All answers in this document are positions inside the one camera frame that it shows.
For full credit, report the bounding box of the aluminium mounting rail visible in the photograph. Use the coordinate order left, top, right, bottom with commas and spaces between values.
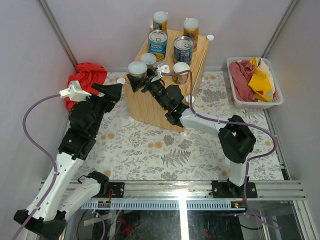
37, 179, 306, 201

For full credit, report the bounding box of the white corner connector front-left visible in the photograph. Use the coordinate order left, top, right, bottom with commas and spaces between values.
117, 77, 126, 85

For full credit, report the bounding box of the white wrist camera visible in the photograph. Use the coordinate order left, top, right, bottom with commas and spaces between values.
59, 80, 92, 102
151, 62, 170, 82

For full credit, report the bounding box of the tall yellow congee can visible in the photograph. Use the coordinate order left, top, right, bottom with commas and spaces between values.
183, 18, 199, 52

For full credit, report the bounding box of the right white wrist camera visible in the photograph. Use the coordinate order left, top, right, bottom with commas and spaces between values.
151, 62, 170, 82

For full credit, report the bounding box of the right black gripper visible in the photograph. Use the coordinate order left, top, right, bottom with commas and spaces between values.
127, 67, 169, 111

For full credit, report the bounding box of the wooden grain cabinet box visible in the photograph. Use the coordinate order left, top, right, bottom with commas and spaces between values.
124, 29, 210, 132

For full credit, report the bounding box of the Progresso chicken noodle can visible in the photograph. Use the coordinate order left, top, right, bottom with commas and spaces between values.
148, 29, 168, 62

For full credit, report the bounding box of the floral table mat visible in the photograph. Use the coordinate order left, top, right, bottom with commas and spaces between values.
73, 71, 284, 181

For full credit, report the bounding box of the white cloth in basket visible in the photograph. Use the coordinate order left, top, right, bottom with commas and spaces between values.
256, 57, 275, 94

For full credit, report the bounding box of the white plastic basket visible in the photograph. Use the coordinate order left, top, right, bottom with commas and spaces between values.
226, 56, 284, 109

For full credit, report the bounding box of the red crumpled cloth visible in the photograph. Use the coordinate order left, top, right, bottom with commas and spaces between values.
67, 62, 108, 95

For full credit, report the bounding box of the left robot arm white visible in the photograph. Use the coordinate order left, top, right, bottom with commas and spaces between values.
13, 81, 123, 240

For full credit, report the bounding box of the pink cloth in basket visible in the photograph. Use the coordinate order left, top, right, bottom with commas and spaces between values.
229, 60, 255, 102

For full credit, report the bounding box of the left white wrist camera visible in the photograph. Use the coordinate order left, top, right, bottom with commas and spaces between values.
59, 80, 92, 102

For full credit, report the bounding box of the white corner connector front-right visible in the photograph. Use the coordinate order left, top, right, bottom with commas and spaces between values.
185, 95, 195, 104

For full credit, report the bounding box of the fruit can silver bottom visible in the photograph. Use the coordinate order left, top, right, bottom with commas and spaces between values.
172, 62, 190, 85

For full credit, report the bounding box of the white corner connector back-right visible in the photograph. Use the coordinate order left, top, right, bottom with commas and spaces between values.
206, 34, 214, 41

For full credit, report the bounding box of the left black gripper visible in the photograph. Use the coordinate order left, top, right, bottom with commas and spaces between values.
84, 83, 123, 136

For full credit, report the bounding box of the dark blue soup can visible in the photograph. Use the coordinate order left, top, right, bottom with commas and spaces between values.
173, 35, 194, 66

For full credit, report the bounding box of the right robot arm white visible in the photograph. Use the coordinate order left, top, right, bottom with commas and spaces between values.
127, 69, 256, 198

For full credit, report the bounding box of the small green white-lid can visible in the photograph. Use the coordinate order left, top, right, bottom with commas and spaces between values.
140, 52, 157, 69

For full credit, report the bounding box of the yellow cloth in basket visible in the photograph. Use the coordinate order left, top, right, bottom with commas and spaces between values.
248, 57, 274, 102

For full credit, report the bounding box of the short yellow silver-top can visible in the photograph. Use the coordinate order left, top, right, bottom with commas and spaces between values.
128, 61, 148, 78

